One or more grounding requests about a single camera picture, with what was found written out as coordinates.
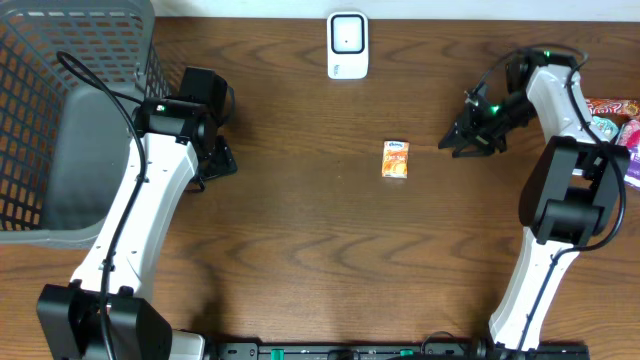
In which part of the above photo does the orange Kleenex tissue pack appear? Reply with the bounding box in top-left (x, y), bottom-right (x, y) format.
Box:
top-left (381, 141), bottom-right (410, 179)

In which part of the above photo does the orange Top chocolate bar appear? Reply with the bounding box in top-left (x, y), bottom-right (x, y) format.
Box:
top-left (586, 98), bottom-right (639, 118)

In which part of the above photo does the teal snack packet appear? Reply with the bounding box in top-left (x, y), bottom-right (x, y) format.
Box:
top-left (592, 116), bottom-right (619, 141)

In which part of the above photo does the purple red tissue pack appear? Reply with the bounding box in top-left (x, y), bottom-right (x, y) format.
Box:
top-left (616, 120), bottom-right (640, 190)

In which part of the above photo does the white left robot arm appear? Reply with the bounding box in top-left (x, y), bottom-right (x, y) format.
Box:
top-left (36, 67), bottom-right (237, 359)

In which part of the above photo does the dark plastic mesh basket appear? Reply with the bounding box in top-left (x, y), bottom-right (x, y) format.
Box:
top-left (1, 0), bottom-right (171, 248)

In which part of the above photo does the black mounting rail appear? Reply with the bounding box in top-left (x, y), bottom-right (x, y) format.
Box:
top-left (209, 339), bottom-right (591, 360)

